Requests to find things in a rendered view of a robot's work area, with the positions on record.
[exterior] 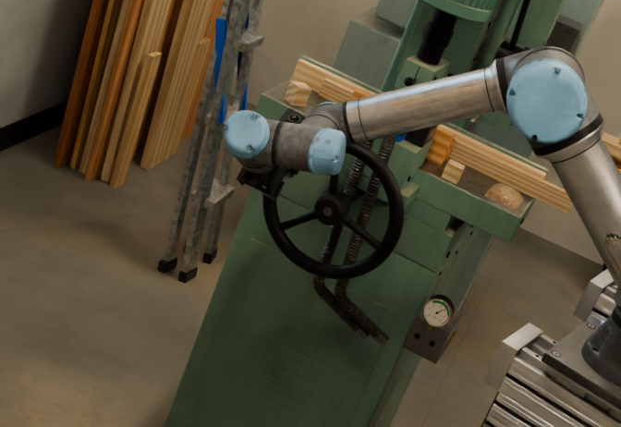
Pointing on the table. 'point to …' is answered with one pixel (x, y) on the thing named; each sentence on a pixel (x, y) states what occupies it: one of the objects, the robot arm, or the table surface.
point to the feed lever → (520, 18)
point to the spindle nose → (436, 37)
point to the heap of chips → (499, 192)
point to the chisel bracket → (420, 70)
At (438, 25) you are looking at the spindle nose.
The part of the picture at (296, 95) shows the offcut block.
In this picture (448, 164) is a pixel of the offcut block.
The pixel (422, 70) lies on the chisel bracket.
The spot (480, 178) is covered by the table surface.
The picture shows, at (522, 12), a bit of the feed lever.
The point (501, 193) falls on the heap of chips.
